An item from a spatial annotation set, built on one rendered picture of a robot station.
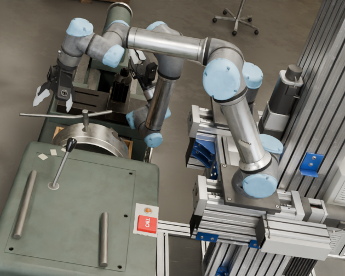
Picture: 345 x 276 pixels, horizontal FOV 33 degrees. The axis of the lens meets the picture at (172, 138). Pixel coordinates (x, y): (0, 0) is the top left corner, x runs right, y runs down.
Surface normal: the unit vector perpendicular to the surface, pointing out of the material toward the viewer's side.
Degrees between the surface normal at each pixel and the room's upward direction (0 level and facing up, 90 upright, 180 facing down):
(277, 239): 0
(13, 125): 0
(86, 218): 0
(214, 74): 84
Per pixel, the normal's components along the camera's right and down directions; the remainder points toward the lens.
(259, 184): -0.15, 0.66
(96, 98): 0.22, -0.77
